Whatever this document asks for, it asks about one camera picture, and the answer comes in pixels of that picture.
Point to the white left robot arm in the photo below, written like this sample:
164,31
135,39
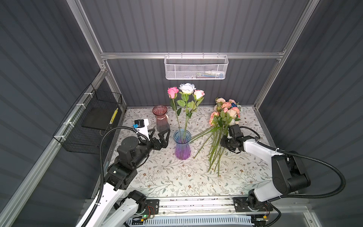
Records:
133,154

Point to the blue purple glass vase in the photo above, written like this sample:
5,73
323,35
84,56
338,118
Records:
182,139

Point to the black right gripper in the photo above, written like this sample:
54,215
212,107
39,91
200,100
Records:
222,142

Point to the floral patterned table mat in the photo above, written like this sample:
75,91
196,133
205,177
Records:
164,175

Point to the white wire wall basket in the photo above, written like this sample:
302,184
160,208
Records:
195,67

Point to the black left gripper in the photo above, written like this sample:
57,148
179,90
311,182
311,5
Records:
157,146

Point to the red glass vase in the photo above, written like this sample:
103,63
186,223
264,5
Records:
160,112

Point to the light pink rose stem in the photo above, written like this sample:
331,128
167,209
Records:
197,98

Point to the black wire side basket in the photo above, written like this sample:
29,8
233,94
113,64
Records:
83,132

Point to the pile of artificial flowers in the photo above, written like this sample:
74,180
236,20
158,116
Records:
226,113

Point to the yellow tool in basket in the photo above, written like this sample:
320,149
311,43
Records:
114,116

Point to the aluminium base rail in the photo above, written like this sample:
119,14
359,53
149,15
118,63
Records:
205,204

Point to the white rose stem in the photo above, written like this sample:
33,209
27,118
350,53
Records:
188,100

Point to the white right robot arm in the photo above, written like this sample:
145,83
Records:
288,172

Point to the hot pink rose stem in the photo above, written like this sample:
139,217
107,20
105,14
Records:
173,93

